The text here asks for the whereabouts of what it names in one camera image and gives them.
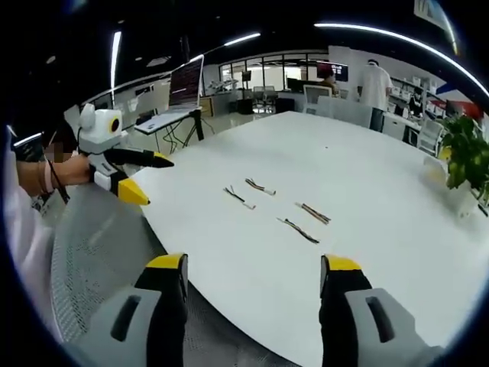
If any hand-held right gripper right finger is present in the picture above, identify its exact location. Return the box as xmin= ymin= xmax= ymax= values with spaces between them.
xmin=318 ymin=253 xmax=445 ymax=367

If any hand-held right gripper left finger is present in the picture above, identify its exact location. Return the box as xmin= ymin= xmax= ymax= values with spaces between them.
xmin=75 ymin=252 xmax=190 ymax=367

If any JST connector with wires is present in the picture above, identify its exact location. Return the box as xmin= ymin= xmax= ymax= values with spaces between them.
xmin=294 ymin=202 xmax=332 ymax=226
xmin=222 ymin=185 xmax=257 ymax=211
xmin=244 ymin=177 xmax=277 ymax=196
xmin=277 ymin=217 xmax=321 ymax=245

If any person's left hand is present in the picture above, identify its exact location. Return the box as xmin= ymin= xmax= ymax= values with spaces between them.
xmin=48 ymin=152 xmax=95 ymax=188

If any small white side table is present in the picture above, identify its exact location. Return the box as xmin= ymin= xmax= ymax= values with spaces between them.
xmin=133 ymin=106 xmax=206 ymax=152

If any grey mesh chair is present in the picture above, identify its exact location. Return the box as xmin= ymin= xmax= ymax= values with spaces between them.
xmin=50 ymin=182 xmax=295 ymax=367

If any short ceiling light strip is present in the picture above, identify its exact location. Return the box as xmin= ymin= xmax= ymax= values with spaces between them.
xmin=222 ymin=32 xmax=262 ymax=47
xmin=112 ymin=31 xmax=123 ymax=93

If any open laptop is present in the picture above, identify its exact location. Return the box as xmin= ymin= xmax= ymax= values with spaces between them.
xmin=168 ymin=54 xmax=206 ymax=114

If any person's white clothing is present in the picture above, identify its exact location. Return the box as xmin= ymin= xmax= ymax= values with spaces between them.
xmin=2 ymin=179 xmax=66 ymax=345

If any green potted plant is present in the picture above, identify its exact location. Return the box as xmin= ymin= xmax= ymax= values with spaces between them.
xmin=438 ymin=113 xmax=489 ymax=202

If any long ceiling light strip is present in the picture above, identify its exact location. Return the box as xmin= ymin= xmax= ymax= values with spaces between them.
xmin=313 ymin=21 xmax=489 ymax=97

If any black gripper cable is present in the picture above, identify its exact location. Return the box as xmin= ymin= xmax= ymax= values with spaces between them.
xmin=46 ymin=158 xmax=72 ymax=206

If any wall screen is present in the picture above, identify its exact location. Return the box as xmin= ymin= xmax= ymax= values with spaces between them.
xmin=316 ymin=62 xmax=349 ymax=82

